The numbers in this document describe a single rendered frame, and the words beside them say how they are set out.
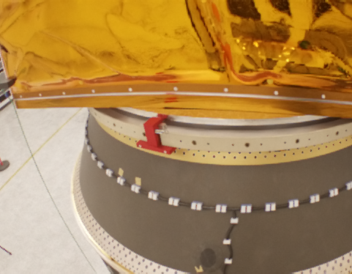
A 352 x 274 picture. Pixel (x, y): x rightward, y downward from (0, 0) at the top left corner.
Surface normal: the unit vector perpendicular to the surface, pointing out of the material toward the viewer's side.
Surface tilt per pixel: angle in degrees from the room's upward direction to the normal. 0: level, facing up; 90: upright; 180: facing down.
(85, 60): 89
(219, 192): 62
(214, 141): 90
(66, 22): 88
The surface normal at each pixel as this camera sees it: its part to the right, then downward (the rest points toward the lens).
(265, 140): -0.20, 0.51
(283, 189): -0.19, 0.05
